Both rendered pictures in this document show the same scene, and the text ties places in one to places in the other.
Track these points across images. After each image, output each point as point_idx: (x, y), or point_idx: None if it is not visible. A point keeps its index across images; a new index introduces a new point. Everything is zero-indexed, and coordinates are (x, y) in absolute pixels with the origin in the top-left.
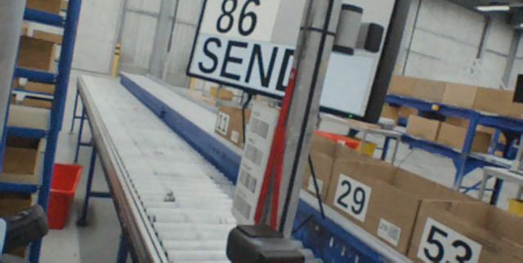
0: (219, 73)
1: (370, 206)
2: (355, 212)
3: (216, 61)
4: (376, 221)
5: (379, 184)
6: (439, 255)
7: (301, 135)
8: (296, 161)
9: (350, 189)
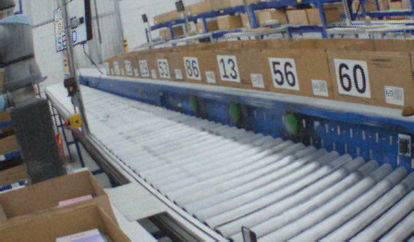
0: (62, 46)
1: (148, 67)
2: (146, 74)
3: (61, 43)
4: (151, 72)
5: (146, 56)
6: (163, 71)
7: (71, 52)
8: (72, 58)
9: (142, 65)
